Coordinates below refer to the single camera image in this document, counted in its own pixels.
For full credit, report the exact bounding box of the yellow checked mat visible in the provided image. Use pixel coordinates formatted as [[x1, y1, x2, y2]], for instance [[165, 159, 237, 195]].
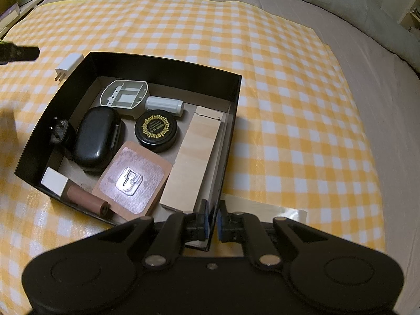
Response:
[[0, 0, 386, 315]]

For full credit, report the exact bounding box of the brown tube with white cap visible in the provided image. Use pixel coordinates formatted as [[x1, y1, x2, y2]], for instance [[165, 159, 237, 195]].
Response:
[[41, 167, 111, 218]]

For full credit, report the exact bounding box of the white cylinder bottle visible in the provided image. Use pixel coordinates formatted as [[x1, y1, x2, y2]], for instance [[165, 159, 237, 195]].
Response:
[[145, 96, 185, 117]]

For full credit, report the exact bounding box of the white plastic holder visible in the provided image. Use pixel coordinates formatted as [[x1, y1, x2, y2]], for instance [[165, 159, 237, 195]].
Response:
[[99, 79, 150, 119]]

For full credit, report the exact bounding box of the wooden bedside shelf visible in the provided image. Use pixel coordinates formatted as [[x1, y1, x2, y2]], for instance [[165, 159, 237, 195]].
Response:
[[0, 0, 79, 40]]

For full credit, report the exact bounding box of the white charger plug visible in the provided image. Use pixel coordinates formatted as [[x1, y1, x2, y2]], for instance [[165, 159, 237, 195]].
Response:
[[54, 53, 82, 82]]

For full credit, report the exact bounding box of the black oval case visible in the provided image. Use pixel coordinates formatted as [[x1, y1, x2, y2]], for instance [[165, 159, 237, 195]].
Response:
[[73, 107, 125, 173]]

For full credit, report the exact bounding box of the wooden block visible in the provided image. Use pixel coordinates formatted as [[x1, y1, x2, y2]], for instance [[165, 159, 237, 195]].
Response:
[[159, 106, 224, 212]]

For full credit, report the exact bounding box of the round black tin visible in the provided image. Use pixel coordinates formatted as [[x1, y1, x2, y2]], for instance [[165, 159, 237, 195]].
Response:
[[134, 112, 180, 153]]

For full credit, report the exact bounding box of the black cardboard box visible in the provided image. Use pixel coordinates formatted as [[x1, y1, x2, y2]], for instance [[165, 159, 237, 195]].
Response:
[[14, 51, 243, 253]]

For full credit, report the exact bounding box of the black charger plug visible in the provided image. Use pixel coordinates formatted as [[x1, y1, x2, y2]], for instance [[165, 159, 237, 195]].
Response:
[[49, 116, 77, 158]]

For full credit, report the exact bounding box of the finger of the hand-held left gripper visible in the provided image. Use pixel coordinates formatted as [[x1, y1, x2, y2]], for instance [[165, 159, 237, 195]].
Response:
[[0, 42, 40, 65]]

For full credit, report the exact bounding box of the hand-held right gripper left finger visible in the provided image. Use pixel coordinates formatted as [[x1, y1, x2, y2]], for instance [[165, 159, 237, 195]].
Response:
[[98, 199, 211, 269]]

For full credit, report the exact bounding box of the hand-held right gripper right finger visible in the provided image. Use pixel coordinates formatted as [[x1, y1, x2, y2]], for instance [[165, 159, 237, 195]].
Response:
[[218, 199, 329, 268]]

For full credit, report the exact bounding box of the white wall shelf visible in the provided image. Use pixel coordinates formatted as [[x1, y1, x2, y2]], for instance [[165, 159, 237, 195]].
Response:
[[398, 3, 420, 37]]

